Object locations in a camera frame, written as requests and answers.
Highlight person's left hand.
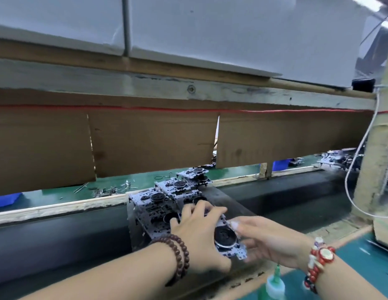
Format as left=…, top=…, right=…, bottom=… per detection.
left=169, top=201, right=232, bottom=274

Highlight person's right hand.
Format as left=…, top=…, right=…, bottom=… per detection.
left=228, top=215, right=317, bottom=270

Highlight metal mechanism chassis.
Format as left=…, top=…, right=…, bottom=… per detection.
left=207, top=212, right=249, bottom=261

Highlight black conveyor belt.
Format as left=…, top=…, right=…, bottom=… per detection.
left=0, top=168, right=370, bottom=300

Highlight green glue squeeze bottle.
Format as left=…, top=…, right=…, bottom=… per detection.
left=264, top=264, right=287, bottom=300

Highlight finished mechanisms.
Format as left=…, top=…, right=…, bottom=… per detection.
left=127, top=167, right=229, bottom=254

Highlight person's right forearm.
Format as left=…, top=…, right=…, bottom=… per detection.
left=313, top=253, right=388, bottom=300

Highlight clear plastic sheet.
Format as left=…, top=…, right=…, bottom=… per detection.
left=125, top=184, right=257, bottom=300

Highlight blue plastic bin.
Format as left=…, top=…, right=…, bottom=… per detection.
left=272, top=159, right=292, bottom=171
left=0, top=193, right=23, bottom=209

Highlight brown cardboard panel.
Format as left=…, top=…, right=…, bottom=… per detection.
left=0, top=87, right=379, bottom=198

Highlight wooden shelf beam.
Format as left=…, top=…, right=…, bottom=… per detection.
left=0, top=37, right=377, bottom=111

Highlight grey metal pipe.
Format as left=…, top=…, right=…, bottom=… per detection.
left=121, top=0, right=134, bottom=57

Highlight brown bead bracelet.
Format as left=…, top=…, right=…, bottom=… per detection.
left=151, top=233, right=190, bottom=286

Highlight red white bead bracelet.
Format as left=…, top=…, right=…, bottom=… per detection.
left=303, top=237, right=337, bottom=293

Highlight white cable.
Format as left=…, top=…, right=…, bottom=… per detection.
left=343, top=84, right=388, bottom=220

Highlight red cord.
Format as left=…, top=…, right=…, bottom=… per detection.
left=0, top=104, right=388, bottom=115

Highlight wooden post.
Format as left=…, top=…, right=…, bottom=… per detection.
left=353, top=34, right=388, bottom=216

